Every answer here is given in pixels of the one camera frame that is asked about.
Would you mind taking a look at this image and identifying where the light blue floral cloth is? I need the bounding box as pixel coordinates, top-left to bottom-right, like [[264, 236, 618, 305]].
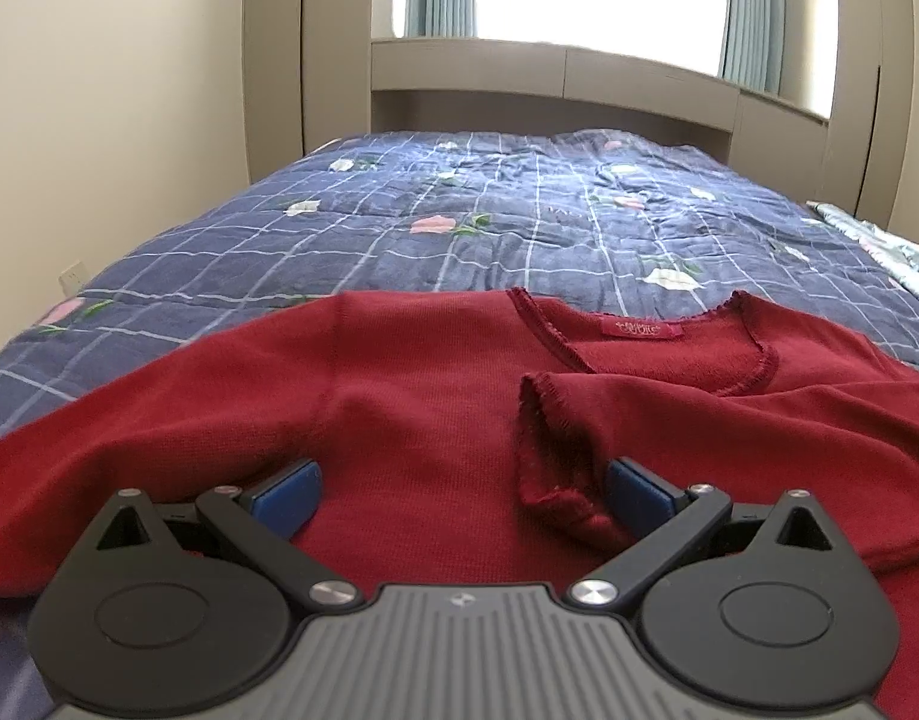
[[806, 199, 919, 316]]

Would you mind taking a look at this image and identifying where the red knit sweater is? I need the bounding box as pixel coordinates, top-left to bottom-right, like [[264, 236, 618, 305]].
[[0, 287, 919, 720]]

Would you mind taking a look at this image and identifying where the bright window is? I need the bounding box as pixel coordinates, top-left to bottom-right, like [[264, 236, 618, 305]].
[[475, 0, 732, 77]]

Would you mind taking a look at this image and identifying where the beige built-in wardrobe unit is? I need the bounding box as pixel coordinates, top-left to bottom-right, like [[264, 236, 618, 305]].
[[241, 0, 919, 241]]

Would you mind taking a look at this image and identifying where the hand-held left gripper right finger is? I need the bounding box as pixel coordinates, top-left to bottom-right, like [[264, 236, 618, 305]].
[[565, 457, 837, 612]]

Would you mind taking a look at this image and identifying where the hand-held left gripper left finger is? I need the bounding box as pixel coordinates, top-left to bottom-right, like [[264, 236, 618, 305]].
[[91, 459, 364, 612]]

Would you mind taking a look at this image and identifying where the blue plaid floral quilt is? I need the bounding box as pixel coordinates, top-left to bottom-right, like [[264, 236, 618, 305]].
[[0, 130, 919, 680]]

